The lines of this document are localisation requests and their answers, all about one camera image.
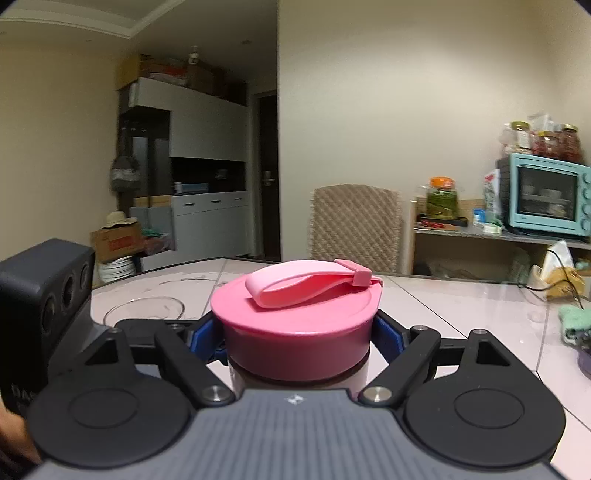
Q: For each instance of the pink bottle cap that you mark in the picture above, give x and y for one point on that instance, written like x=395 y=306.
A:
x=295 y=323

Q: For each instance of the plain cardboard box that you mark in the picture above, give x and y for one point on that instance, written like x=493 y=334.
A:
x=128 y=71

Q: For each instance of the pale contents glass jar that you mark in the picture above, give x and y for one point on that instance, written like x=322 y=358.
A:
x=518 y=138

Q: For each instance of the purple round object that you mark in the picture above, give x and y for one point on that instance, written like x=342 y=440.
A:
x=585 y=360

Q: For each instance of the green cloth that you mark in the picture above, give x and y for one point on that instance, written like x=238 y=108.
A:
x=572 y=323

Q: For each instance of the dark wooden door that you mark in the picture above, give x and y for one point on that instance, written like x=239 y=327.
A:
x=268 y=138

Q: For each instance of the green white packet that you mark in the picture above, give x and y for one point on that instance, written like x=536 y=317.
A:
x=491 y=194

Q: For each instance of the teal toaster oven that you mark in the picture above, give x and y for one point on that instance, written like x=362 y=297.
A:
x=545 y=194

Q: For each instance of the grey white cabinet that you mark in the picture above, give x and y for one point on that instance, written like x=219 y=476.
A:
x=207 y=129

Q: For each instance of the clear glass bowl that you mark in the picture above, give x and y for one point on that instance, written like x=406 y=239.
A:
x=143 y=311

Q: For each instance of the grey hanging bag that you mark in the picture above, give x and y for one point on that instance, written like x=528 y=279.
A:
x=124 y=173

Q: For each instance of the stack of white plates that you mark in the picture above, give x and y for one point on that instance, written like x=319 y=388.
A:
x=116 y=270

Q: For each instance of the clear plastic bag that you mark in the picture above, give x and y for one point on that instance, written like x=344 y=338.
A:
x=540 y=122

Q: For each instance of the cardboard box with red print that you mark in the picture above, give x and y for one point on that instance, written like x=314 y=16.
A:
x=115 y=242

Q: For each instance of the pink printed steel bottle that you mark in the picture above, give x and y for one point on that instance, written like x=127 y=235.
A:
x=238 y=376

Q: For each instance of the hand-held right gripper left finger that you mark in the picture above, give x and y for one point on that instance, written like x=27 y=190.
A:
x=204 y=336

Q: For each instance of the white green flat box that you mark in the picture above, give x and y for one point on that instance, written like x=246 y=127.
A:
x=491 y=227

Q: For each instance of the straw hat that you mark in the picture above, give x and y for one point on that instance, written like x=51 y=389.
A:
x=119 y=220

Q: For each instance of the dark red tray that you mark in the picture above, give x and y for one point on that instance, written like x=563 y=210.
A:
x=438 y=225

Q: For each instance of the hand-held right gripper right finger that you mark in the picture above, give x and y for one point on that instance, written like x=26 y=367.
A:
x=387 y=333

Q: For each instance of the red contents glass jar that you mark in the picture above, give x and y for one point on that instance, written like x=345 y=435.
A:
x=570 y=144
x=545 y=145

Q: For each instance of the yellow plastic bag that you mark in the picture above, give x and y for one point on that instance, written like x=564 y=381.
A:
x=561 y=272

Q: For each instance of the green pickle jar orange lid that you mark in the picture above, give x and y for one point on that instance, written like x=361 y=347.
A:
x=441 y=203

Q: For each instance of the small blue box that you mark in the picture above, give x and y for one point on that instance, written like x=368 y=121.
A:
x=478 y=217

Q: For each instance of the wooden side shelf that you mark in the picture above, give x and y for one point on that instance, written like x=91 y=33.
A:
x=461 y=232

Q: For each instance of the chair with woven cover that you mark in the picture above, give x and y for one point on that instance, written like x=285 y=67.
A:
x=355 y=226

